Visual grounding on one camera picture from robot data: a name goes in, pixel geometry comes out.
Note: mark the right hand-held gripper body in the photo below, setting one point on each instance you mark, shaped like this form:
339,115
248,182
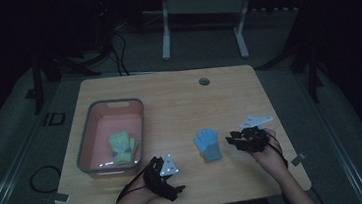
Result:
253,138

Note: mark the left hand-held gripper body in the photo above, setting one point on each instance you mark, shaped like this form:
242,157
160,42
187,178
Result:
158,181

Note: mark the blue knit glove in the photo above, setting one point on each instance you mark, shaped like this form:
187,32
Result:
211,152

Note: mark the light green sock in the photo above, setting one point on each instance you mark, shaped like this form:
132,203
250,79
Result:
135,145

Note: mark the green fuzzy glove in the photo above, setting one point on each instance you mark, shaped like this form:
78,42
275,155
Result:
119,146

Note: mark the pink plastic bin grey rim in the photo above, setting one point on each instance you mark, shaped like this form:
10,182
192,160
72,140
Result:
104,122

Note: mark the person's left hand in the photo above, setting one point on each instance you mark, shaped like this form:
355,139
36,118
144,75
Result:
141,193

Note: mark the person's right hand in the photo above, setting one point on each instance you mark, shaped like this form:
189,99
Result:
271,160

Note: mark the grey tape strip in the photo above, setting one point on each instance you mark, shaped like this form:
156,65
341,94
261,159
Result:
298,160
59,197

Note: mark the black tripod stand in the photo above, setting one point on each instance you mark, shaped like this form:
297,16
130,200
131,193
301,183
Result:
38,82
311,69

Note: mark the metal stand frame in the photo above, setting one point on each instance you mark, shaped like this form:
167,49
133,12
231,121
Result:
205,5

